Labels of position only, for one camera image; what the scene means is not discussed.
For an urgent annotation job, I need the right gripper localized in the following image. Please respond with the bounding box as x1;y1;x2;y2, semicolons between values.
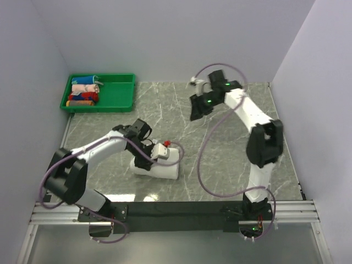
189;92;222;122

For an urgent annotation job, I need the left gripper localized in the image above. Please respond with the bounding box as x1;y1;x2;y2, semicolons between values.
129;142;158;171

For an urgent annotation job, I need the white towel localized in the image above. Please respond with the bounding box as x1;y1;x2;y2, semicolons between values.
129;147;180;181

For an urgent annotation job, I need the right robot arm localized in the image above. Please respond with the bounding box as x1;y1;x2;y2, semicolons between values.
189;70;283;219

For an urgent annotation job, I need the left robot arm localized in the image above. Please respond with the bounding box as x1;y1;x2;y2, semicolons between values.
39;119;153;221

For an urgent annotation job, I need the black base bar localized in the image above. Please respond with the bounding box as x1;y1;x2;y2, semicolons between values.
90;201;274;237

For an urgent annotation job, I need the green plastic tray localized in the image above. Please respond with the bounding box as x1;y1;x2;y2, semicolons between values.
60;73;136;113

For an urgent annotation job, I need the red blue rolled towel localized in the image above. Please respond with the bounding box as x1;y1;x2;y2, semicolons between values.
68;92;99;102

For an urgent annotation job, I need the orange rolled towel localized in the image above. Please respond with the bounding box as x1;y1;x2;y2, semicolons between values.
65;100;95;107

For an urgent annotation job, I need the pink rolled towel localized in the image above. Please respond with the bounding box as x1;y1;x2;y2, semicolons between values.
71;84;100;94

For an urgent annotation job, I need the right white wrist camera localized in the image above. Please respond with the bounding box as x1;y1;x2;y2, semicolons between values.
189;76;209;96

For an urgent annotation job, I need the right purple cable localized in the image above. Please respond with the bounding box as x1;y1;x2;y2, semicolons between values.
192;63;276;241

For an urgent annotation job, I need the purple cable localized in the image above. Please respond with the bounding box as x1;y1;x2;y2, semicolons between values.
38;136;184;244
192;63;276;241

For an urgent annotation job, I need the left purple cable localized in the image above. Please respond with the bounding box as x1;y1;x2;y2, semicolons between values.
38;136;184;244

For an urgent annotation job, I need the aluminium rail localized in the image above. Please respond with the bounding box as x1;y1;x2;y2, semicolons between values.
29;200;320;226

